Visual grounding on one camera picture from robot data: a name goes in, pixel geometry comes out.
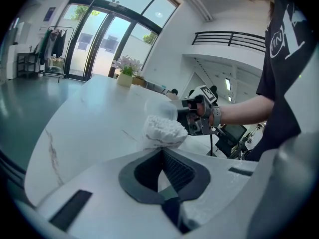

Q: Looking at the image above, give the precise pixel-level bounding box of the cream pot with pale flowers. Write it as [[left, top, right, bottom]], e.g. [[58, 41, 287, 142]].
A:
[[111, 55, 144, 88]]

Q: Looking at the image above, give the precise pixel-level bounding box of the person's right hand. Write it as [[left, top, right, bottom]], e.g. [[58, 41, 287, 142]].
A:
[[188, 100, 206, 117]]

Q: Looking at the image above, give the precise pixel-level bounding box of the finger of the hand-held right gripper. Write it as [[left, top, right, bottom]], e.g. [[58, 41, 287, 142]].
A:
[[171, 99, 188, 115]]

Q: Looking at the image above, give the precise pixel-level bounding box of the black framed glass door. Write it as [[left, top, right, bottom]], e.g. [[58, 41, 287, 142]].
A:
[[58, 0, 180, 82]]

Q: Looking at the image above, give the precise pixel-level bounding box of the person's right forearm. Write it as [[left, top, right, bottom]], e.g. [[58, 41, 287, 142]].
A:
[[220, 95, 276, 126]]

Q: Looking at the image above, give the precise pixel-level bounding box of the white marble table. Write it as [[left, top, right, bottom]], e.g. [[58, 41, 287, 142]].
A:
[[24, 74, 225, 208]]

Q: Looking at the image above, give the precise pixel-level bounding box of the wall poster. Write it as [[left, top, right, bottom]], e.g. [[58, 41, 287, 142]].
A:
[[44, 6, 56, 22]]

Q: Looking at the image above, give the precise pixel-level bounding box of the clothes rack with garments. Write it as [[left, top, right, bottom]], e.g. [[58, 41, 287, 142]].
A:
[[33, 25, 75, 83]]

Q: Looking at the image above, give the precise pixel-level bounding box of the white cabinet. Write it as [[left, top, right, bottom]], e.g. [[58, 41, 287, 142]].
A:
[[4, 21, 32, 81]]

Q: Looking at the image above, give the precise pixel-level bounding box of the person's black printed shirt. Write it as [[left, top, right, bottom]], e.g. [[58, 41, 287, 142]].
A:
[[245, 0, 319, 162]]

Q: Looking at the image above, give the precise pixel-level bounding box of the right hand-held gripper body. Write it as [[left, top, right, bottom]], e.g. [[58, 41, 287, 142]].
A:
[[176, 83, 219, 136]]

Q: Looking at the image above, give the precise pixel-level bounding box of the clear plastic cup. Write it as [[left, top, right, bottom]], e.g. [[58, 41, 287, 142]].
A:
[[145, 97, 179, 122]]

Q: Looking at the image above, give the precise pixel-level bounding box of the large cardboard box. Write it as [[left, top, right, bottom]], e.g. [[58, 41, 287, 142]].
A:
[[131, 75, 148, 87]]

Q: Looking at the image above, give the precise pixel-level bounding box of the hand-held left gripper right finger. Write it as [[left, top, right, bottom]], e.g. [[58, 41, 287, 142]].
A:
[[161, 147, 261, 239]]

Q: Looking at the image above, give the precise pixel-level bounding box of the grey wrist band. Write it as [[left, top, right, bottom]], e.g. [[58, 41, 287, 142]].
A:
[[212, 106, 222, 127]]

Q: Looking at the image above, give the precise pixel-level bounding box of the black balcony railing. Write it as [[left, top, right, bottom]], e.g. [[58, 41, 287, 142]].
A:
[[191, 30, 267, 53]]

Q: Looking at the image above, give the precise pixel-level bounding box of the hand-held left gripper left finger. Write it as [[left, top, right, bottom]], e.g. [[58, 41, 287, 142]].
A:
[[34, 147, 186, 239]]

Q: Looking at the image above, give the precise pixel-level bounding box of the black low shelf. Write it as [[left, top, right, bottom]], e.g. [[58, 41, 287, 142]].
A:
[[16, 52, 42, 79]]

